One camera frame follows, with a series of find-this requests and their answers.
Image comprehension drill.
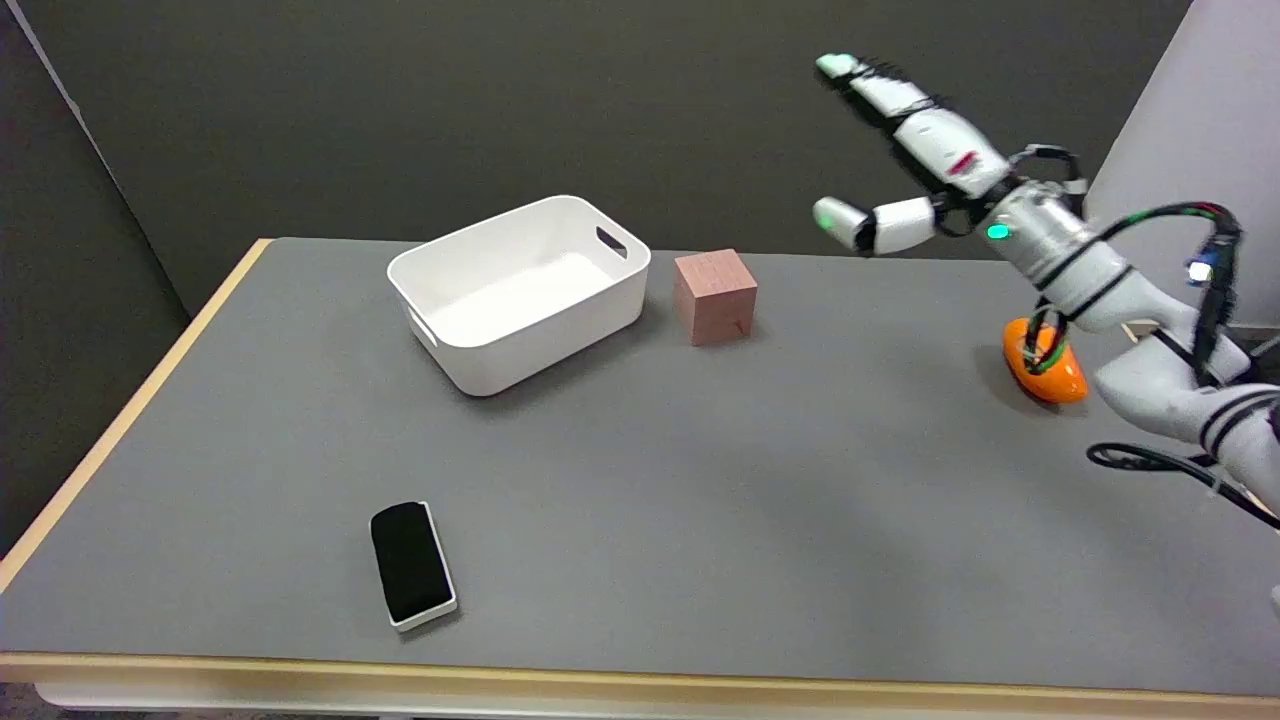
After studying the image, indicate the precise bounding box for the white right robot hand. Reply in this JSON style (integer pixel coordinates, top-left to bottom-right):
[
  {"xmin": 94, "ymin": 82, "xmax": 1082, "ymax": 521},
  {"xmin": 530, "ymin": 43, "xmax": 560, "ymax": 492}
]
[{"xmin": 812, "ymin": 54, "xmax": 1013, "ymax": 255}]

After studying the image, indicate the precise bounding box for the wooden cube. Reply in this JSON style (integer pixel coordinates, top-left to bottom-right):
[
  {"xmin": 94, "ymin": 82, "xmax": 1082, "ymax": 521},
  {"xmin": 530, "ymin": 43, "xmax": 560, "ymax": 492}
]
[{"xmin": 673, "ymin": 249, "xmax": 758, "ymax": 347}]

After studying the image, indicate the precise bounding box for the orange plastic toy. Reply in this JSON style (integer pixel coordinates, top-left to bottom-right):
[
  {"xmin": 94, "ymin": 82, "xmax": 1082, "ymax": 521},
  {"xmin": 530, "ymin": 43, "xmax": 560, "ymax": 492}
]
[{"xmin": 1003, "ymin": 317, "xmax": 1088, "ymax": 406}]

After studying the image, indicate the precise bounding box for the white plastic bin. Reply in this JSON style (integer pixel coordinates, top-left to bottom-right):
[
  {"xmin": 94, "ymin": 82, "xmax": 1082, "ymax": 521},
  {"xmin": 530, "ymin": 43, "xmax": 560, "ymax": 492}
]
[{"xmin": 386, "ymin": 195, "xmax": 652, "ymax": 398}]

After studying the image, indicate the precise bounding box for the black whiteboard eraser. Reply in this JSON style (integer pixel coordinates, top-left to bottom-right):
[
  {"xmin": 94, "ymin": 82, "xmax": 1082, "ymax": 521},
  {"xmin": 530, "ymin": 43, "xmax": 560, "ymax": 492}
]
[{"xmin": 369, "ymin": 501, "xmax": 459, "ymax": 633}]

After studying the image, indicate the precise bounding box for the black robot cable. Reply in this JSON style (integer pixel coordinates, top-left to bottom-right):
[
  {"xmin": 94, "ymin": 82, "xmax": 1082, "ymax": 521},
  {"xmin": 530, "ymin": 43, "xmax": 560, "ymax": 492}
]
[{"xmin": 1087, "ymin": 443, "xmax": 1280, "ymax": 531}]

